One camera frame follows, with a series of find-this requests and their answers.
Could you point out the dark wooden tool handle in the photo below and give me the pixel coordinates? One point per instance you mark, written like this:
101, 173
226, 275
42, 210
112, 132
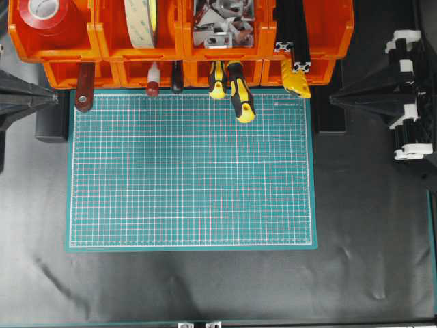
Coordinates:
177, 77

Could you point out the brown wooden handle with hole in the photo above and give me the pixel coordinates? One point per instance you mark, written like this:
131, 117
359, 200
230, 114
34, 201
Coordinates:
85, 87

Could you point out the upper orange bin with brackets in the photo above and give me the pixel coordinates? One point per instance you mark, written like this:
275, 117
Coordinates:
263, 37

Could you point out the green grid cutting mat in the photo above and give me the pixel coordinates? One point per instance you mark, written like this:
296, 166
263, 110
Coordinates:
180, 173

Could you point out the pile of metal corner brackets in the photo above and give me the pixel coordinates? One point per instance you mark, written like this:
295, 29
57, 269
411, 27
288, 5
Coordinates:
223, 24

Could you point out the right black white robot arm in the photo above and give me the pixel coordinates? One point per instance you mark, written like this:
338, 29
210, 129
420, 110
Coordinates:
403, 94

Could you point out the short yellow black screwdriver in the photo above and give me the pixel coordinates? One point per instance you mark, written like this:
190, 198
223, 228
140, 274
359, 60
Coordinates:
217, 80

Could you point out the black table cover sheet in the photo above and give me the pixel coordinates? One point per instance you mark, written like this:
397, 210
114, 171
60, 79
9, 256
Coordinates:
373, 261

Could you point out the lower orange bin far left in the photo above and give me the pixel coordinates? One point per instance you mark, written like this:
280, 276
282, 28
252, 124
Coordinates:
64, 75

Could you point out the lower orange bin with bottle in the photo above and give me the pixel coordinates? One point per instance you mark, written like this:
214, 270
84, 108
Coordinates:
133, 74

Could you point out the black rack base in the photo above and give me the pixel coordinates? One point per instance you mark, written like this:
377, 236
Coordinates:
52, 122
328, 118

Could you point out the lower orange bin far right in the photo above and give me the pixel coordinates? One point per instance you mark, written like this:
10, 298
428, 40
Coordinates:
320, 72

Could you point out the yellow utility cutter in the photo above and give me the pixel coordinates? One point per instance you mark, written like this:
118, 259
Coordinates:
293, 78

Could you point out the cream double-sided tape roll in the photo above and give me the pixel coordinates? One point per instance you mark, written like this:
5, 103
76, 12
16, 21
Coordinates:
142, 23

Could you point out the lower orange bin with screwdrivers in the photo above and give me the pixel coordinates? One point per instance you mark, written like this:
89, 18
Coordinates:
197, 72

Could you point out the black aluminium profile right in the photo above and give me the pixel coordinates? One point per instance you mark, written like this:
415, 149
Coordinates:
301, 51

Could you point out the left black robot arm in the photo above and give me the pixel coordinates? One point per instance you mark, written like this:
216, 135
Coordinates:
18, 100

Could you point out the black rack base right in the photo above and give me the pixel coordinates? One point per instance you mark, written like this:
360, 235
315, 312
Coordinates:
328, 118

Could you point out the upper orange bin far right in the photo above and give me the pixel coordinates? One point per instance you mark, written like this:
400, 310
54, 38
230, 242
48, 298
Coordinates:
330, 25

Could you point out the red tape roll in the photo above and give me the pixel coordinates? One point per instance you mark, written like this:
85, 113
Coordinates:
49, 18

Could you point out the black rack base left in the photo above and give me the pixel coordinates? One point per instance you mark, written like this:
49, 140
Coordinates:
52, 122

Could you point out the silver bracket at table edge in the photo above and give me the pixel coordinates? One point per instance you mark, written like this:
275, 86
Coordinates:
185, 325

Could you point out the upper orange bin far left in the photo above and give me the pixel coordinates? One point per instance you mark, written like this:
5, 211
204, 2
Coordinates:
78, 43

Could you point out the upper orange bin with tape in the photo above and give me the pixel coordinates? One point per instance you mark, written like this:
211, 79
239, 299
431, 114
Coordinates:
114, 41

